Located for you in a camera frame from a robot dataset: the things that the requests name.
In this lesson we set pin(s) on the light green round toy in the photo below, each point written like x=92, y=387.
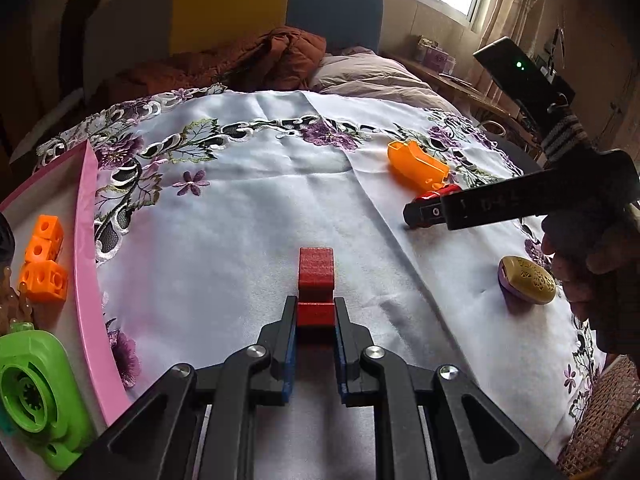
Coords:
x=35, y=395

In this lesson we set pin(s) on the pillow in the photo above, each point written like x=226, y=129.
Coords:
x=370, y=75

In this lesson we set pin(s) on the orange linked cubes toy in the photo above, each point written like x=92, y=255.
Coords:
x=42, y=280

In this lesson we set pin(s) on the brown beaded toy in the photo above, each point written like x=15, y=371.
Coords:
x=12, y=305

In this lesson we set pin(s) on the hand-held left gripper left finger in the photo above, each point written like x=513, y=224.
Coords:
x=289, y=360

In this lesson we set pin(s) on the orange plastic container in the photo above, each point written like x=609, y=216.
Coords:
x=415, y=167

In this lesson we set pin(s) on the wooden bedside table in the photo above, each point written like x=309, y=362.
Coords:
x=465, y=90

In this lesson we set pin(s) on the black white striped cloth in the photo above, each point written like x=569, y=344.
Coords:
x=565, y=137

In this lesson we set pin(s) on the pink patterned box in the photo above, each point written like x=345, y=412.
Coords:
x=435, y=57

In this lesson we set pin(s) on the wicker chair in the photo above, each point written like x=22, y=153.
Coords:
x=610, y=400

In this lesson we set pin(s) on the black device with green light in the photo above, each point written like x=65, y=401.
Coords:
x=515, y=85

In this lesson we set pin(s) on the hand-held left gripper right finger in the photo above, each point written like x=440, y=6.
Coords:
x=341, y=360

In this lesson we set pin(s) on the grey yellow blue headboard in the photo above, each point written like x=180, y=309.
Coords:
x=230, y=5

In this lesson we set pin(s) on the gold purple oval case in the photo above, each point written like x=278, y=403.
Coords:
x=530, y=277

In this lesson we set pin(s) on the rust brown quilt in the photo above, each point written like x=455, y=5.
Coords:
x=280, y=55

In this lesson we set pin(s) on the person's right hand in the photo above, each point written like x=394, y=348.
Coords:
x=575, y=280

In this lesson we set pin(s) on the pink shallow tray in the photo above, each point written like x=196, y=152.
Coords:
x=90, y=240

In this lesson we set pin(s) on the red toy car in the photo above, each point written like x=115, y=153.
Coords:
x=440, y=192

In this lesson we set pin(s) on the white floral embroidered tablecloth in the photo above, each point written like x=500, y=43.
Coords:
x=250, y=185

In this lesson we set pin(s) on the person's right forearm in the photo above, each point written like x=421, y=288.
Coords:
x=620, y=320

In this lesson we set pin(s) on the sheer beige curtain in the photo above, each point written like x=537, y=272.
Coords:
x=510, y=0

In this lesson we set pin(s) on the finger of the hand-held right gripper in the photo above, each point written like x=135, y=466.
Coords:
x=422, y=215

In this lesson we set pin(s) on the red toy block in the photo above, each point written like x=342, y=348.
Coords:
x=315, y=270

